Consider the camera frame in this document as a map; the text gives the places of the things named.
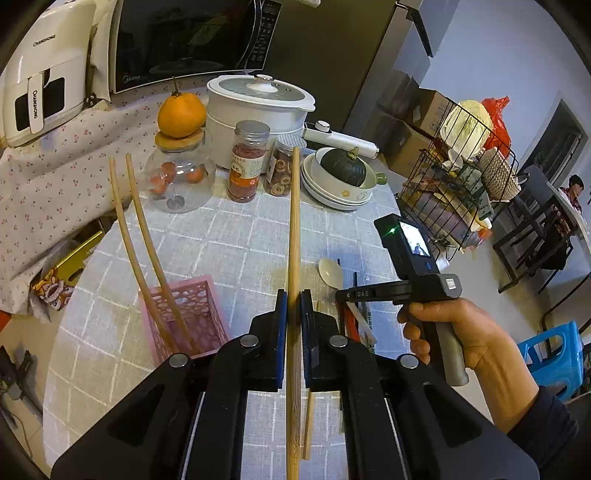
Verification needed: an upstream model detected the pink plastic utensil basket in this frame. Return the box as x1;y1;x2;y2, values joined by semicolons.
139;275;230;365

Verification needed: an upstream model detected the small red fruit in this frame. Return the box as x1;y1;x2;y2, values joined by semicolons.
150;161;176;195

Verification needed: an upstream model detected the blue plastic stool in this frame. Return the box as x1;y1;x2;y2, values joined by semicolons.
517;322;583;400

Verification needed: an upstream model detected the white round table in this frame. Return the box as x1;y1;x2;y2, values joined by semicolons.
547;182;591;241

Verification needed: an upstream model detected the yellow box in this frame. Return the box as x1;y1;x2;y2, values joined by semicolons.
44;228;105;282

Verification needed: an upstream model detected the person's right forearm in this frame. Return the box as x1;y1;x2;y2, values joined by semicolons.
471;364;580;467

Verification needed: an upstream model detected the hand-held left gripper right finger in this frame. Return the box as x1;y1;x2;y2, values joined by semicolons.
300;289;540;480

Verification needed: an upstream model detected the printed snack packet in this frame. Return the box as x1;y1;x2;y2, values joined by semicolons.
30;272;75;324

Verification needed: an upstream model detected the dark green pumpkin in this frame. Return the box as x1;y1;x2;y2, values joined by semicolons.
320;147;368;186

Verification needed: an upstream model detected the orange with stem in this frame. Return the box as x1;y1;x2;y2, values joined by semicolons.
157;78;207;138

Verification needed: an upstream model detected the red chopstick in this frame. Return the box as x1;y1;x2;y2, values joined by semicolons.
344;304;360;342

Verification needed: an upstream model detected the jar of red dried berries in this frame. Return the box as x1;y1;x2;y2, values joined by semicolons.
227;120;271;203

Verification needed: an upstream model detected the dark window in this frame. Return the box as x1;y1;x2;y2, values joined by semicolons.
522;97;583;171

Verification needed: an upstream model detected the white deep plate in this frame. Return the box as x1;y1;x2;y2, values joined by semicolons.
301;154;374;210

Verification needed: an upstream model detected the white ceramic spoon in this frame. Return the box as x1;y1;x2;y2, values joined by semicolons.
318;258;377;347

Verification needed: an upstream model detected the black chair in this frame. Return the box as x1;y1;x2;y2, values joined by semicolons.
492;166;578;294

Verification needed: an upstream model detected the red plastic bag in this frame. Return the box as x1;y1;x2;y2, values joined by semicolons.
481;96;513;146

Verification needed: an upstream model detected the floral cloth cover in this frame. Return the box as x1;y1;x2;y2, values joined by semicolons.
0;69;218;315

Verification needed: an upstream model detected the white air fryer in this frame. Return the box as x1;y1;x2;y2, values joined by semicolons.
2;0;100;148

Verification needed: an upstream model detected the grey refrigerator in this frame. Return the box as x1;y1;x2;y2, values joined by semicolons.
342;0;435;134

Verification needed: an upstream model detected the glass jar with wooden lid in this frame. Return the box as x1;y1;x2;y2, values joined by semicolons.
145;129;217;214

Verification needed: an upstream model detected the white long handle with knob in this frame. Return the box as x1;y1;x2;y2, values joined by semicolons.
302;120;380;158

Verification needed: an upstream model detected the grey checked tablecloth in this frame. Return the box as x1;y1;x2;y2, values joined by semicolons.
55;134;458;462

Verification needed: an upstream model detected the black microwave oven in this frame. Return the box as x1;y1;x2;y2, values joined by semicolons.
110;0;282;95

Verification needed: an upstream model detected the black wire rack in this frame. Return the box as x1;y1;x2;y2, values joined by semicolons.
396;92;520;252

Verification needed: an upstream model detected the person's right hand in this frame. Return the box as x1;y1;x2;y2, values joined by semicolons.
397;298;537;389

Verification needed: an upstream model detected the white electric cooker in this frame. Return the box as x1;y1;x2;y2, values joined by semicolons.
204;74;317;174

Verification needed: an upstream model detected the long bamboo chopstick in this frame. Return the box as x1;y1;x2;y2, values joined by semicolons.
109;158;178;358
284;146;302;480
126;154;197;354
301;300;320;461

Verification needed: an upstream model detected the napa cabbage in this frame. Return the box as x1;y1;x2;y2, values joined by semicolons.
438;99;495;160

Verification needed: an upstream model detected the woven basket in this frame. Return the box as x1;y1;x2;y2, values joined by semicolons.
478;148;518;201

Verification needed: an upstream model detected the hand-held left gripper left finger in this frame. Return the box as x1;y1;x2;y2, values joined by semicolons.
51;289;289;480

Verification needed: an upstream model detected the cardboard box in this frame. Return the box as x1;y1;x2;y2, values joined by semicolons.
385;115;439;176
416;88;451;134

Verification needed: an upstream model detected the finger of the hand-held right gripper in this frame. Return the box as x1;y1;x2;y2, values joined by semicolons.
335;282;413;306

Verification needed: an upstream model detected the jar of dried ring slices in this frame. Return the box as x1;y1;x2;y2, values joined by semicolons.
264;135;308;197

